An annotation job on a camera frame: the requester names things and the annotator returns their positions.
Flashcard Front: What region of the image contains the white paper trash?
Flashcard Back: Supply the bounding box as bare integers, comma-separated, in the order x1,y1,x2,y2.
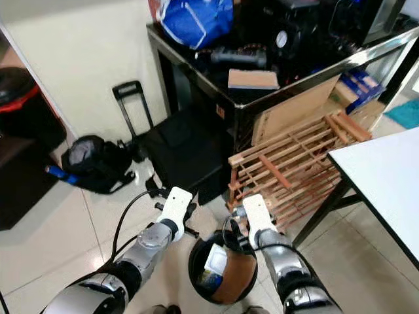
204,247,230,275

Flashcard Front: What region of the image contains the black round rubbish bin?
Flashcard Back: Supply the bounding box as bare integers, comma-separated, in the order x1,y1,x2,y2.
187,230,259,305

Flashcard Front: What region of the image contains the black bin with red band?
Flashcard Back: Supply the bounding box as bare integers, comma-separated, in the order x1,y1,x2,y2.
0,65,48,138

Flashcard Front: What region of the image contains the black trolley case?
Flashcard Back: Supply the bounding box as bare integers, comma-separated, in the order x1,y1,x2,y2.
112,79,236,206

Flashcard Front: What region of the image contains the wooden slatted rack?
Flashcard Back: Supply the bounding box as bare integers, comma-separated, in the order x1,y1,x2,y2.
228,110,374,233

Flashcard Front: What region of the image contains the black backpack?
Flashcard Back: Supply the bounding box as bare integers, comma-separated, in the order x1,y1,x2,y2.
61,134,138,195

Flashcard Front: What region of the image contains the black table with chrome edge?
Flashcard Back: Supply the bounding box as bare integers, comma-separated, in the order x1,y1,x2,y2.
147,23,419,154

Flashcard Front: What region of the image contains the blue bottle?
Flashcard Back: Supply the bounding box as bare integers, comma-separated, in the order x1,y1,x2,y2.
46,164,79,186

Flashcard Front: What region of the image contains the brown cardboard sheet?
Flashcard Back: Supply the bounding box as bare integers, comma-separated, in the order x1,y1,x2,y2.
252,73,344,146

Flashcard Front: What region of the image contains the flat brown box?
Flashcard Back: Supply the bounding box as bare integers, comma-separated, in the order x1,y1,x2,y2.
227,68,281,90

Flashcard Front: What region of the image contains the white table with black legs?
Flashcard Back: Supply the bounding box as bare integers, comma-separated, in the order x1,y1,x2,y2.
291,126,419,270

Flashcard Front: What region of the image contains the black cylindrical tool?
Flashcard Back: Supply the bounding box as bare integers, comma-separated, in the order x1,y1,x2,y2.
209,44,269,69

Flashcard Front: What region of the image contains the dark brown cabinet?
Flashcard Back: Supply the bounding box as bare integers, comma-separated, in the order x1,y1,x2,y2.
0,134,43,230

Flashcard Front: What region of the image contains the black machine with gauge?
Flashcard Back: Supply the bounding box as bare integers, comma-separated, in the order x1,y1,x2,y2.
259,10,335,82

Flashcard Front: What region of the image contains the blue fabric bag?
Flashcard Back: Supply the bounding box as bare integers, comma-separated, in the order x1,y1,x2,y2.
158,0,235,50

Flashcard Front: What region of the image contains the blue cardboard box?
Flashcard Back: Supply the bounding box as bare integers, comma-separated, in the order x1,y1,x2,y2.
340,67,388,112

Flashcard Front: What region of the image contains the teal floor mat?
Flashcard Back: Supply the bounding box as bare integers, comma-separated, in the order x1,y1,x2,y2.
383,98,419,130

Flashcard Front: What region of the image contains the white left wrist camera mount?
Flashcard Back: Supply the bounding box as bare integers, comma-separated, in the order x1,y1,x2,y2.
159,186,194,237

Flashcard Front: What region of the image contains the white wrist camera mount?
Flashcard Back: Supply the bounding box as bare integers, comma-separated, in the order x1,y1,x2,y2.
241,194,277,233
159,186,194,237

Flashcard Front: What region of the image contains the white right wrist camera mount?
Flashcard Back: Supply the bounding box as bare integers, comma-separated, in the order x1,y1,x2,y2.
241,194,277,233

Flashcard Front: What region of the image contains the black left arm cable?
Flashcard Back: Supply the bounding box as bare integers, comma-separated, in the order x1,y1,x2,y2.
111,186,164,266

